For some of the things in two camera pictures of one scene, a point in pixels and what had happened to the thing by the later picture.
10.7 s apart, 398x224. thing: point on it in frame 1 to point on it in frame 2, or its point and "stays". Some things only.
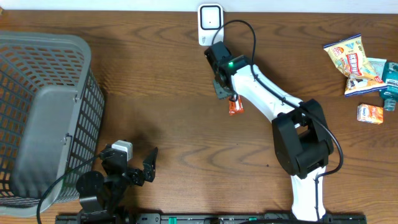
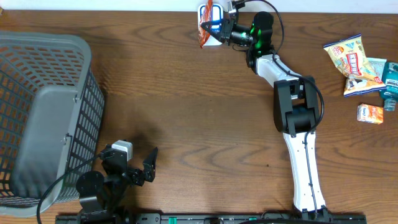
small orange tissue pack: x=370 y=114 stays
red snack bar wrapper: x=236 y=106 to x=206 y=17
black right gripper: x=219 y=91 to x=227 y=24
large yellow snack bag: x=350 y=56 stays
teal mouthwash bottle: x=390 y=78 stays
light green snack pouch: x=377 y=65 stays
